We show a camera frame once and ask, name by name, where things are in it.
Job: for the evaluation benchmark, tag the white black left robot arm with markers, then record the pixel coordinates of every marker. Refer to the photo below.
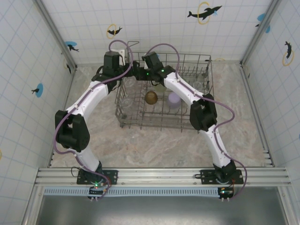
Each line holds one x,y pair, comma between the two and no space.
70,131

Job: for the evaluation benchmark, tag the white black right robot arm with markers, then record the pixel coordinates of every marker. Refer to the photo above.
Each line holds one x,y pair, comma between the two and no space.
204,114

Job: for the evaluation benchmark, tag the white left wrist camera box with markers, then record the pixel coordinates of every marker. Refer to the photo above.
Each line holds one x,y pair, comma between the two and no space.
120,50

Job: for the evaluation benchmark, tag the lilac plastic cup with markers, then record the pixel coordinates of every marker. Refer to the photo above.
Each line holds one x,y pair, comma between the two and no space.
173,100

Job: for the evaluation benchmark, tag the flat black yellow sticker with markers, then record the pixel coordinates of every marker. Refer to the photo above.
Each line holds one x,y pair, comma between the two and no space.
219,59

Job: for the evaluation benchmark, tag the amber frosted plastic cup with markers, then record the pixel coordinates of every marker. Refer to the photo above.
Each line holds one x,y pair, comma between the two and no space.
151,98

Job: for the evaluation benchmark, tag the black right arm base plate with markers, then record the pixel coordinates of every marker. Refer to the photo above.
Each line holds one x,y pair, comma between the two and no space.
206,175

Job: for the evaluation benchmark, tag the aluminium corner post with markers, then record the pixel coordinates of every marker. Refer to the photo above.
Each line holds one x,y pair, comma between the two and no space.
56,35
260,32

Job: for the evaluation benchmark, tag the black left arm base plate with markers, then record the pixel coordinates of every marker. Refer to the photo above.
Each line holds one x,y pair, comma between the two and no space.
112,175

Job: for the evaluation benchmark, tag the steel sheet panel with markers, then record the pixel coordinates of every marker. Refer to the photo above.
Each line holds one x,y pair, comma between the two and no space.
164,211

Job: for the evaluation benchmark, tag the aluminium side frame bar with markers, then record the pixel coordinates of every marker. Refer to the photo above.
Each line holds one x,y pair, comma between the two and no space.
69,90
251,91

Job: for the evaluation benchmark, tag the aluminium mounting rail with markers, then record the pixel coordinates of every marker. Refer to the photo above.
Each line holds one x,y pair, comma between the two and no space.
164,174

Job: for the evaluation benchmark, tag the blue oval shark sticker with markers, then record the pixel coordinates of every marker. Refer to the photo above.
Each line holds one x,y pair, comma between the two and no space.
71,44

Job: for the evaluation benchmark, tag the blue splash sticker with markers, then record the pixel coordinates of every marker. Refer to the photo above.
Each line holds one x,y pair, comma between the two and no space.
262,17

